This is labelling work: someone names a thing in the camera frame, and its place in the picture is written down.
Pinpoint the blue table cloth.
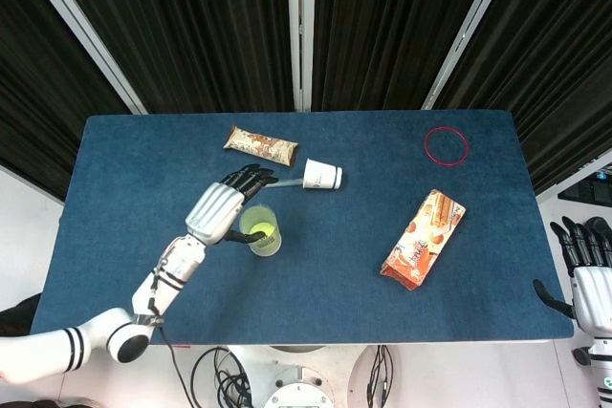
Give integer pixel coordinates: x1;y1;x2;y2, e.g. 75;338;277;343
29;109;575;348

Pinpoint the orange wafer biscuit package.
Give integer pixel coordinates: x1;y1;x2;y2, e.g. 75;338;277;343
380;188;467;292

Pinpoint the red ring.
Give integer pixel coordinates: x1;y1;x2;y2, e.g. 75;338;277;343
423;125;470;168

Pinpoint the black curtain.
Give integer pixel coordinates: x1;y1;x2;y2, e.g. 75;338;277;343
0;0;612;203

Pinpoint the black equipment with cables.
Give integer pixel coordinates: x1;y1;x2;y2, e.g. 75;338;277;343
557;169;612;237

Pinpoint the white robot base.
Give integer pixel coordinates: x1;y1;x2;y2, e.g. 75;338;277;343
228;343;374;408

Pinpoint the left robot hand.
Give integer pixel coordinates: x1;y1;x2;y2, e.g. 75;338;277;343
184;164;276;246

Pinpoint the grey metal frame post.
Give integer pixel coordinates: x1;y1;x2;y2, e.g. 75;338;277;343
11;0;148;116
286;0;317;113
420;0;521;111

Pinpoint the brown snack bar wrapper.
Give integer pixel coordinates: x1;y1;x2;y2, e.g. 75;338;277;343
223;125;299;168

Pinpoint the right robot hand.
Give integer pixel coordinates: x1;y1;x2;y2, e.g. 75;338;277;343
533;216;612;333

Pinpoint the black cable bundle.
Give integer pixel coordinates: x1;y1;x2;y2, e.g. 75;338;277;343
365;343;395;408
189;345;253;408

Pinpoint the clear plastic measuring cup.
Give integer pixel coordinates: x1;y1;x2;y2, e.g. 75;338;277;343
238;204;282;258

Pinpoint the yellow tennis ball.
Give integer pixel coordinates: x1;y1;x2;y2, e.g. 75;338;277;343
248;220;277;247

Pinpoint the white paper cup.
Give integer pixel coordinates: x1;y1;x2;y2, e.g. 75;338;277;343
301;158;344;191

